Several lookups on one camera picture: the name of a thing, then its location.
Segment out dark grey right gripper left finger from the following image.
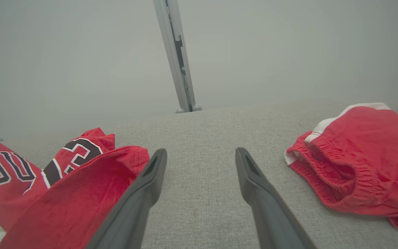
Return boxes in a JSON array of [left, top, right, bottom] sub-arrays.
[[86, 149, 168, 249]]

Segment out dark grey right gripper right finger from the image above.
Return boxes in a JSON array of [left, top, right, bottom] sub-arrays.
[[235, 148, 319, 249]]

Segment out red jersey with white sleeves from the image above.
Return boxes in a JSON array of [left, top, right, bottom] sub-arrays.
[[0, 124, 150, 249]]

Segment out red shorts with white stripe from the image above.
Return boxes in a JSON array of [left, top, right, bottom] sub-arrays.
[[284, 103, 398, 230]]

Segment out grey partition post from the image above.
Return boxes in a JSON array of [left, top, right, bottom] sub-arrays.
[[152, 0, 203, 114]]

